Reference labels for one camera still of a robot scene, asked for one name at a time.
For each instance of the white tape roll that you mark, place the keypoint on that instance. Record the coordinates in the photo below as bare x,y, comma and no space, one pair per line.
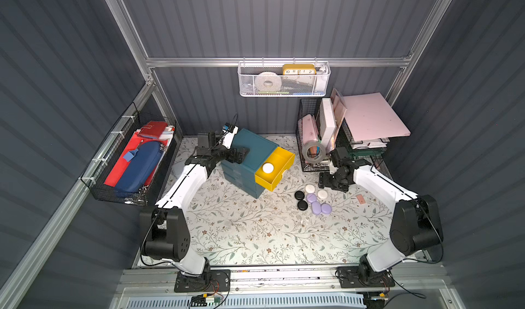
268,82

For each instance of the black earphone case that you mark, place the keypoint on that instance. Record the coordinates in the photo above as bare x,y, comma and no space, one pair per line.
302,205
299,195

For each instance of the white wire wall basket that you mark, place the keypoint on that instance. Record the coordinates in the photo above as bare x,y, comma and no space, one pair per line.
292,85

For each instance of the purple earphone case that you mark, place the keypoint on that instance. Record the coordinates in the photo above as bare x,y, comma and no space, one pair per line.
310,198
326,209
316,208

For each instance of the small pink eraser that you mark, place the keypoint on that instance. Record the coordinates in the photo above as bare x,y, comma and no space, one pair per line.
360,199

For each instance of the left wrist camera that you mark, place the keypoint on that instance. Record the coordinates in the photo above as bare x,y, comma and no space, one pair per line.
228,133

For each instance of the purple earphone case upper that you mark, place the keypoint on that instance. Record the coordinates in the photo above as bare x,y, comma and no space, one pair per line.
310,198

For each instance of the blue zip pouch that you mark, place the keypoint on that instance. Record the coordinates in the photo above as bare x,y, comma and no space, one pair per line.
142,165

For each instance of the teal drawer cabinet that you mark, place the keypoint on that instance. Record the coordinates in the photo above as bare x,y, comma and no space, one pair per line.
243,175

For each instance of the pink pouch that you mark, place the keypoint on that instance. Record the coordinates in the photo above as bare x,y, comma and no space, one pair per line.
309,131

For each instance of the red folder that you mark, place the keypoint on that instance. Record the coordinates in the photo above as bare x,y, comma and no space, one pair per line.
153,131

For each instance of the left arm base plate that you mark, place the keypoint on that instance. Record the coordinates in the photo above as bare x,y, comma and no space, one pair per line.
218,280

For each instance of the yellow top drawer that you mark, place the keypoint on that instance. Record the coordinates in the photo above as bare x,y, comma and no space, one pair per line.
282,160

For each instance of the yellow clock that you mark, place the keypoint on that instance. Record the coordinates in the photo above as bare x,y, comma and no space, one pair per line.
299,69

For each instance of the black wire side basket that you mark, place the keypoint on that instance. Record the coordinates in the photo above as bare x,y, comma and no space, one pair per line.
95,174

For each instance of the clear packing tape roll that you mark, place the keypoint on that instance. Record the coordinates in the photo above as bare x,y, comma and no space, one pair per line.
313,152

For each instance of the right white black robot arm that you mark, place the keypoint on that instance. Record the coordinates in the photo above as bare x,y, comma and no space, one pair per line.
415,225

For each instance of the white design book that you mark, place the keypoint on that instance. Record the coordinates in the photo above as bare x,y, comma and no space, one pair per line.
327,123

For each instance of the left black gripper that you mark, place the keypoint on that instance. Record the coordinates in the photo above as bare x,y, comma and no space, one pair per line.
236,154

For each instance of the black wire desk organizer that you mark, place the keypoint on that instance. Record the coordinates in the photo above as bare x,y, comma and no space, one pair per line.
344,139

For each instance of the black earphone case lower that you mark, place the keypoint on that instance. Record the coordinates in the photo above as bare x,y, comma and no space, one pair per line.
302,205

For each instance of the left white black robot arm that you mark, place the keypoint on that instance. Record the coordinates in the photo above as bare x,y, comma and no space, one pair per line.
164,230

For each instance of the purple earphone case lower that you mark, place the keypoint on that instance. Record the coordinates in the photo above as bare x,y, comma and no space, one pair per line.
316,208

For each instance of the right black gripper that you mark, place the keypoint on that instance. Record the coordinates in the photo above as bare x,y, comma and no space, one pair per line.
329,179

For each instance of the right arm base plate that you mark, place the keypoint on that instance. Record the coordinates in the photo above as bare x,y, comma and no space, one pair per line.
359,277

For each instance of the pink foam board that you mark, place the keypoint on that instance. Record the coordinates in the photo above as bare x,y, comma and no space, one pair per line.
370,117

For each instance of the black earphone case upper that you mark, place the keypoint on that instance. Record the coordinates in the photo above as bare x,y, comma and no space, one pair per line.
299,195

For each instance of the purple earphone case right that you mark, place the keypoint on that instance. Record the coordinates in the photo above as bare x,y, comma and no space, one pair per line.
326,209

